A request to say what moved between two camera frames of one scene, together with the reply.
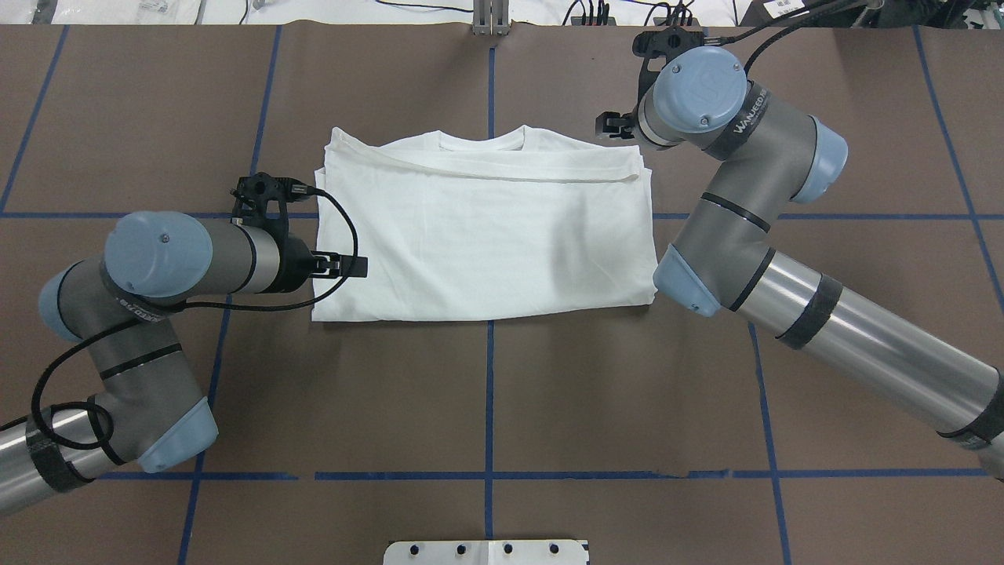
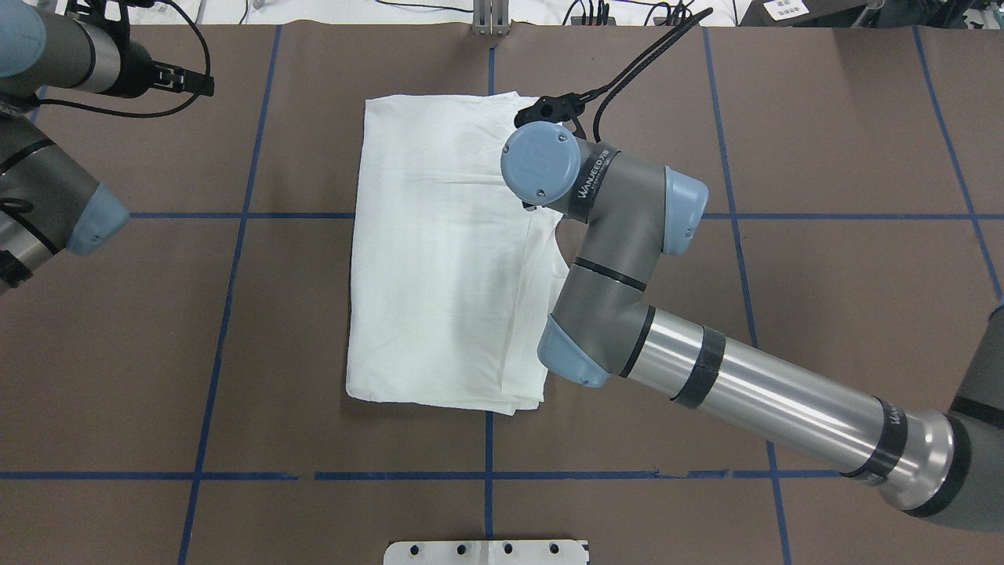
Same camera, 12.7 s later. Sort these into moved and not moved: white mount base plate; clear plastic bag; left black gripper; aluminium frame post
Moved: left black gripper
Not moved: aluminium frame post; white mount base plate; clear plastic bag
